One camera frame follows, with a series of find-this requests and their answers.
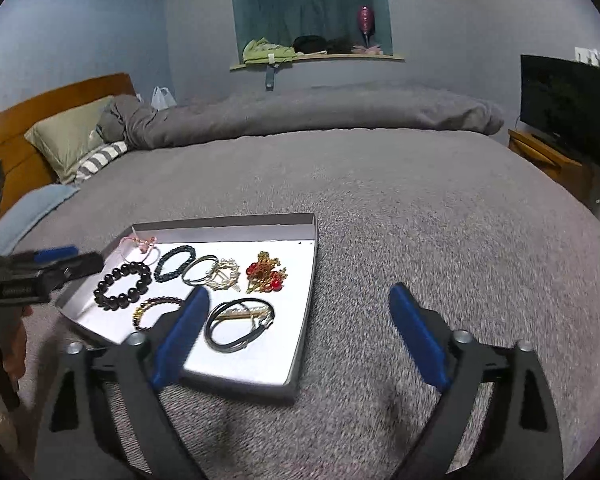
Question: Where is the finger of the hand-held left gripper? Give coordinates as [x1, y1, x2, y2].
[30, 252, 104, 292]
[0, 245, 79, 267]

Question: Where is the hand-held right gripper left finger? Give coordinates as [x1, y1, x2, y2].
[34, 287, 212, 480]

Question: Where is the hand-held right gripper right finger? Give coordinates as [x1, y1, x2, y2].
[389, 283, 566, 480]

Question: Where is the black bead bracelet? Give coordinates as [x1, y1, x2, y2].
[93, 262, 152, 310]

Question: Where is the black cord bracelet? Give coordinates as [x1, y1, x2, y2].
[203, 297, 276, 353]

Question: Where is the dark purple gold bead bracelet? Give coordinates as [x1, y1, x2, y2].
[132, 296, 186, 332]

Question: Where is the pink cord bracelet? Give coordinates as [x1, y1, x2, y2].
[119, 232, 159, 267]

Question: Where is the pearl hair clip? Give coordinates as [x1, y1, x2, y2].
[218, 307, 271, 322]

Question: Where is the silver black bangle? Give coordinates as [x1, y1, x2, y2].
[182, 254, 220, 286]

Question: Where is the dark green bead bracelet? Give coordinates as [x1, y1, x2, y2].
[154, 244, 197, 283]

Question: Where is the pearl gold brooch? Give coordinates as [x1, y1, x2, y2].
[204, 258, 242, 292]

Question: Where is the shallow grey cardboard tray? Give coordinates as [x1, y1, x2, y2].
[55, 212, 319, 404]

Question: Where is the red bead gold brooch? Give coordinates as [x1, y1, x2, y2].
[244, 251, 289, 295]

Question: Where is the person's left hand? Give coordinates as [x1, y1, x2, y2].
[4, 305, 34, 387]

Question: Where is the light blue cloth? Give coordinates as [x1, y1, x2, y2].
[0, 183, 81, 257]

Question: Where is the grey white striped pillow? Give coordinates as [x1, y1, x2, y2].
[74, 141, 129, 184]

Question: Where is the olive green pillow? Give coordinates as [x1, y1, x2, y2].
[24, 95, 117, 184]

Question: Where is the wooden headboard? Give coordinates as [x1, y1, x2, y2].
[0, 72, 139, 222]

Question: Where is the grey bed blanket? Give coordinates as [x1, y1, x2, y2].
[0, 127, 600, 480]

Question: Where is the white plastic bag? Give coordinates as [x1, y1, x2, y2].
[151, 86, 177, 110]

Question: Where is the wooden television stand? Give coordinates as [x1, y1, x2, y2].
[508, 128, 597, 207]

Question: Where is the grey rolled duvet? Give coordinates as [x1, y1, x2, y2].
[97, 84, 506, 150]

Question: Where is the black television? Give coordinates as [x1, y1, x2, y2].
[519, 53, 600, 167]

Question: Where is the green cloth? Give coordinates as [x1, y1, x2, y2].
[243, 37, 296, 66]

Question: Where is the wooden window shelf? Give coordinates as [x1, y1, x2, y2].
[229, 52, 406, 72]

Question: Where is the black cloth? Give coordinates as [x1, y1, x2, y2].
[292, 34, 354, 56]

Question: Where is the teal curtain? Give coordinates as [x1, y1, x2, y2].
[232, 0, 394, 56]

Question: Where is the white wall hook rack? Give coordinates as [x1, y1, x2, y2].
[574, 45, 600, 72]

